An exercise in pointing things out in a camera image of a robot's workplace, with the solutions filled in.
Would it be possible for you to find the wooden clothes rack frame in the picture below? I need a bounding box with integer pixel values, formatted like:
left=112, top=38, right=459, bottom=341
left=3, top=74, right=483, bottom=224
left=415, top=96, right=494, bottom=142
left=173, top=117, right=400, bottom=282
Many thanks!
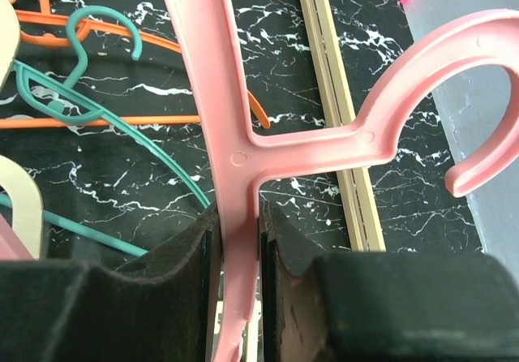
left=300, top=0, right=386, bottom=252

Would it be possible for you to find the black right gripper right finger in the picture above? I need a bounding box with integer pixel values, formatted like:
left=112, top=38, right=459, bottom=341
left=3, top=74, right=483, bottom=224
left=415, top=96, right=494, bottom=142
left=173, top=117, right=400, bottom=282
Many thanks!
left=259, top=202, right=518, bottom=361

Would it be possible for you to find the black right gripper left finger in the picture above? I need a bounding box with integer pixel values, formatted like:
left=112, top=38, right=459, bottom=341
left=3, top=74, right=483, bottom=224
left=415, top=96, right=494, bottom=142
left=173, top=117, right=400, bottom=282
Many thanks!
left=1, top=206, right=221, bottom=361

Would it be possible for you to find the orange thin hanger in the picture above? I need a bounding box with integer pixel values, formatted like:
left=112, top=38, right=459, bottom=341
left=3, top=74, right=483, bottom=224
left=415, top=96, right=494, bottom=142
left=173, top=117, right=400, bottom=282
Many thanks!
left=1, top=0, right=270, bottom=129

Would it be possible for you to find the pink plastic hanger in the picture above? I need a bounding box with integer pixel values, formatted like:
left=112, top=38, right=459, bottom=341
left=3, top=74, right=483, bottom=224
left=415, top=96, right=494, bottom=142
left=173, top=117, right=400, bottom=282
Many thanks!
left=164, top=0, right=518, bottom=361

